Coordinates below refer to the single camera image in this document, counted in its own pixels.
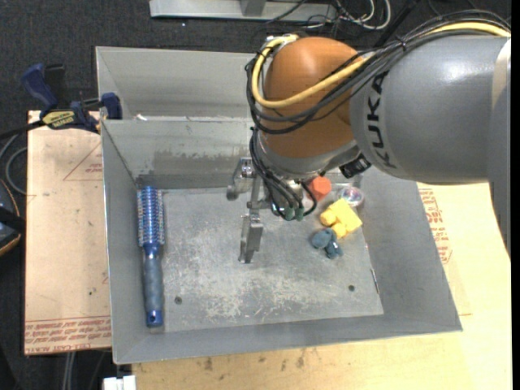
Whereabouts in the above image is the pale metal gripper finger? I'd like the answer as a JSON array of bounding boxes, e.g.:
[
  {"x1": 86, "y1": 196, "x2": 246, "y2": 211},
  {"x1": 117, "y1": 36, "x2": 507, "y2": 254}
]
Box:
[
  {"x1": 225, "y1": 157, "x2": 258, "y2": 202},
  {"x1": 237, "y1": 212, "x2": 266, "y2": 265}
]

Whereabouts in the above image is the grey metal bin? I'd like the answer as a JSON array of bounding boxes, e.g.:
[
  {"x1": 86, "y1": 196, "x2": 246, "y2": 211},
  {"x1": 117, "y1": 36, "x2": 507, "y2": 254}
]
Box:
[{"x1": 95, "y1": 45, "x2": 464, "y2": 366}]

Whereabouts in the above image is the orange angular block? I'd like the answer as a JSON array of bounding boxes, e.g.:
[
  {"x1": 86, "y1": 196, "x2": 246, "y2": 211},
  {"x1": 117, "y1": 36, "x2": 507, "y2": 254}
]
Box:
[{"x1": 306, "y1": 175, "x2": 332, "y2": 203}]

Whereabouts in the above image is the blue-grey toy animal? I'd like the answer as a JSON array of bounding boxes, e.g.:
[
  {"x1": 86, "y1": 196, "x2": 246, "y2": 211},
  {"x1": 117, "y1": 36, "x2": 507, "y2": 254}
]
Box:
[{"x1": 310, "y1": 228, "x2": 344, "y2": 261}]

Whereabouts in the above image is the yellow toy block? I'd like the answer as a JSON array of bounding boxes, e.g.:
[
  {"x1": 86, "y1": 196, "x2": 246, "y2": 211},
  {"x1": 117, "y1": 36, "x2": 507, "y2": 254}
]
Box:
[{"x1": 319, "y1": 197, "x2": 364, "y2": 241}]

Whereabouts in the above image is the blue round hairbrush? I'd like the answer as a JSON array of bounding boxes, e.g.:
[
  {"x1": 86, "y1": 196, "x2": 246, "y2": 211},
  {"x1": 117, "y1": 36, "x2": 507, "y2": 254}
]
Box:
[{"x1": 136, "y1": 185, "x2": 167, "y2": 328}]

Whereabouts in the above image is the brown cardboard board red print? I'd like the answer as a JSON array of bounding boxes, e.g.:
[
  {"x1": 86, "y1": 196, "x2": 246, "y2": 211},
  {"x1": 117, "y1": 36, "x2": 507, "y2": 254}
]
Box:
[{"x1": 24, "y1": 109, "x2": 475, "y2": 358}]

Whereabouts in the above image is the black cylinder on white bracket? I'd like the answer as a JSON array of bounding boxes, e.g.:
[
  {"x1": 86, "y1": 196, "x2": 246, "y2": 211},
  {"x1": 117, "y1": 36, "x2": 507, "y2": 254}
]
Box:
[{"x1": 324, "y1": 152, "x2": 372, "y2": 180}]

